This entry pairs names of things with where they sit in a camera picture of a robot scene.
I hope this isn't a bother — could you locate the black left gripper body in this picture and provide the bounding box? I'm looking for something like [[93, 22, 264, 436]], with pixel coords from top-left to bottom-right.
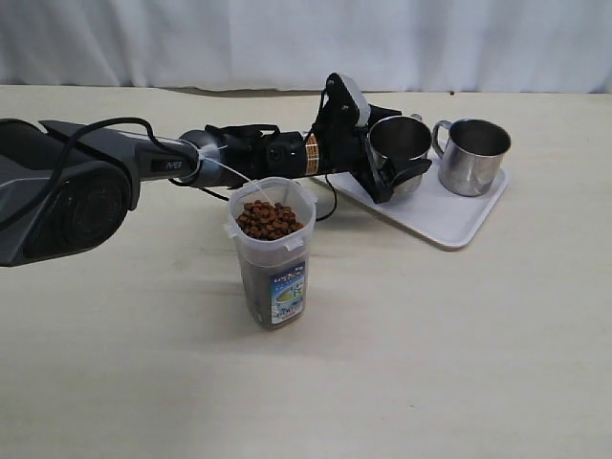
[[311, 74, 370, 186]]

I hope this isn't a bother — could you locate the steel mug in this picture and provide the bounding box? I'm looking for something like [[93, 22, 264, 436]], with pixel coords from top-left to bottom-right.
[[368, 114, 432, 201], [431, 119, 512, 197]]

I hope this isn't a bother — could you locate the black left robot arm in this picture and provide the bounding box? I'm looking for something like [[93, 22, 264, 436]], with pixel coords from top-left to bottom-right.
[[1, 73, 431, 267]]

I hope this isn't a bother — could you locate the white plastic tray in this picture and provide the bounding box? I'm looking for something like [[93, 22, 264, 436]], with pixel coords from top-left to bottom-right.
[[314, 153, 510, 251]]

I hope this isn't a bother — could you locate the clear plastic pitcher with label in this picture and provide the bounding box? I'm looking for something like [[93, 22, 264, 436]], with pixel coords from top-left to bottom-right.
[[225, 177, 317, 330]]

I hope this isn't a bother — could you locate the white backdrop curtain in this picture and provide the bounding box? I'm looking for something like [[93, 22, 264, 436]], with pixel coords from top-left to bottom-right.
[[1, 1, 611, 94]]

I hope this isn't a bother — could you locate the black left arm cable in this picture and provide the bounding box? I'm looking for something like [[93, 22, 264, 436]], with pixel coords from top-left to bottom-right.
[[0, 90, 339, 230]]

